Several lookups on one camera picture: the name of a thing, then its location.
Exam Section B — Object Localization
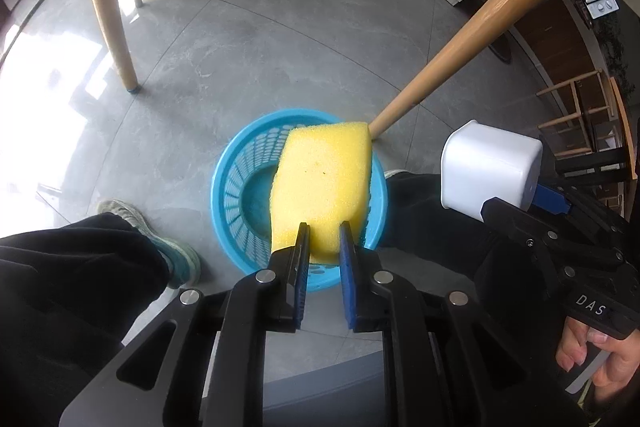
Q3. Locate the white plastic container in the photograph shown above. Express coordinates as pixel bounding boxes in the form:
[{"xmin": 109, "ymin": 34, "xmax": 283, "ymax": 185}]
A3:
[{"xmin": 440, "ymin": 119, "xmax": 544, "ymax": 221}]

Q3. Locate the yellow green sponge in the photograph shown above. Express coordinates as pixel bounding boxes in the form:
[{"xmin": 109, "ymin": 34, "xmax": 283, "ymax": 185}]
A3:
[{"xmin": 269, "ymin": 122, "xmax": 372, "ymax": 265}]

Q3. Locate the person's right hand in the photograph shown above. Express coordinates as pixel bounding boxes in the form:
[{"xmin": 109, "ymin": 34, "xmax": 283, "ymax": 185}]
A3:
[{"xmin": 555, "ymin": 317, "xmax": 640, "ymax": 403}]

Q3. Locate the wooden shelf rack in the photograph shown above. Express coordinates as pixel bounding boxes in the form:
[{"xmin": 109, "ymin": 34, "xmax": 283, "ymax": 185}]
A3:
[{"xmin": 536, "ymin": 68, "xmax": 639, "ymax": 217}]

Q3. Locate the person's right sneaker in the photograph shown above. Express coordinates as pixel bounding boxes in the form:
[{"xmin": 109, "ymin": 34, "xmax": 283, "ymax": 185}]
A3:
[{"xmin": 384, "ymin": 169, "xmax": 409, "ymax": 180}]

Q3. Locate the person's sneaker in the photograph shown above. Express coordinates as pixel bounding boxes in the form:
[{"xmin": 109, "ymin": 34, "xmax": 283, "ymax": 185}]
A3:
[
  {"xmin": 384, "ymin": 169, "xmax": 409, "ymax": 180},
  {"xmin": 96, "ymin": 199, "xmax": 201, "ymax": 289}
]

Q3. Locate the person's left sneaker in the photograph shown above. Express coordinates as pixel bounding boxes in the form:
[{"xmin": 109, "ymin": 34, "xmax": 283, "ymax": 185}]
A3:
[{"xmin": 96, "ymin": 199, "xmax": 201, "ymax": 289}]

